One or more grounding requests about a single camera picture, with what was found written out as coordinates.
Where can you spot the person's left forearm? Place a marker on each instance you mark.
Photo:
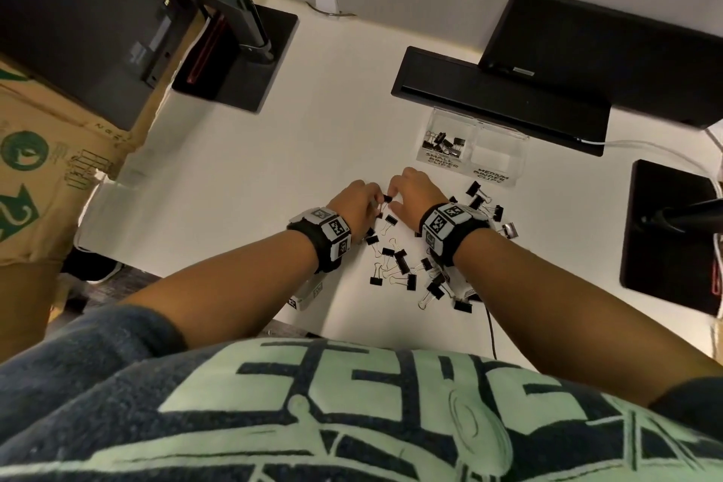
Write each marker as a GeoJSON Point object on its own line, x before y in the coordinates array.
{"type": "Point", "coordinates": [226, 289]}

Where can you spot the heap of small binder clips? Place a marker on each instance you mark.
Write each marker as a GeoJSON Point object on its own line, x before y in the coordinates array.
{"type": "Point", "coordinates": [446, 143]}

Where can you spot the grey shirt with green print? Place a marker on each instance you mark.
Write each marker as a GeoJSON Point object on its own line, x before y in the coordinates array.
{"type": "Point", "coordinates": [339, 414]}

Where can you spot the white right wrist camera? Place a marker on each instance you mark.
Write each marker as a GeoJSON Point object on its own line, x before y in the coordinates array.
{"type": "Point", "coordinates": [466, 287]}

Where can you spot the black wristband with markers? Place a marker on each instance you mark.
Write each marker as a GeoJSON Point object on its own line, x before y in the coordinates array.
{"type": "Point", "coordinates": [322, 239]}
{"type": "Point", "coordinates": [454, 233]}

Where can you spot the pile of black binder clips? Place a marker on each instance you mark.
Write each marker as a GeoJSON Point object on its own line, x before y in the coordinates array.
{"type": "Point", "coordinates": [401, 263]}

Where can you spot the clear two-compartment plastic box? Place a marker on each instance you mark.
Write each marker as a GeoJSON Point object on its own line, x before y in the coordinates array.
{"type": "Point", "coordinates": [497, 151]}

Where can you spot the person's right forearm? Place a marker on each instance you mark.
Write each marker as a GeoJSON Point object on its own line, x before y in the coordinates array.
{"type": "Point", "coordinates": [565, 306]}

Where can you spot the black right wristband with markers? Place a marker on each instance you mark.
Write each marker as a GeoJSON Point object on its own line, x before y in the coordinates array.
{"type": "Point", "coordinates": [454, 233]}

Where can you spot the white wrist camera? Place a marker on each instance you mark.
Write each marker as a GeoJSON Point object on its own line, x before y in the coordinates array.
{"type": "Point", "coordinates": [308, 292]}
{"type": "Point", "coordinates": [466, 287]}

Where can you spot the black left wristband with markers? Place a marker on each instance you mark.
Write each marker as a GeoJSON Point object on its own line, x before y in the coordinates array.
{"type": "Point", "coordinates": [322, 239]}

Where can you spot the person's left hand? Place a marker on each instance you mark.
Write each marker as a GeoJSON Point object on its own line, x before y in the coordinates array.
{"type": "Point", "coordinates": [358, 207]}

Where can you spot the black monitor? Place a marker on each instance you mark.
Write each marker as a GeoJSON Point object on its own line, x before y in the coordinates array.
{"type": "Point", "coordinates": [508, 97]}
{"type": "Point", "coordinates": [85, 18]}

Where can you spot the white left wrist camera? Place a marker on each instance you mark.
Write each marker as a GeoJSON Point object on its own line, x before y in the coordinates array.
{"type": "Point", "coordinates": [308, 292]}

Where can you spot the black monitor stand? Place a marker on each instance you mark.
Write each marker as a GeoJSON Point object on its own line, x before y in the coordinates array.
{"type": "Point", "coordinates": [661, 255]}
{"type": "Point", "coordinates": [254, 75]}

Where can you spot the person's black shoe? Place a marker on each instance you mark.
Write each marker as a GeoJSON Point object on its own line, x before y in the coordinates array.
{"type": "Point", "coordinates": [85, 267]}

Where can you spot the person's right hand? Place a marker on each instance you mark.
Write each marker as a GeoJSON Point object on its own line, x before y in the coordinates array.
{"type": "Point", "coordinates": [421, 196]}

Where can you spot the black centre monitor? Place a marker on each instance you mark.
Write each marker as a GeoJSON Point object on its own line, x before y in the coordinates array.
{"type": "Point", "coordinates": [508, 97]}

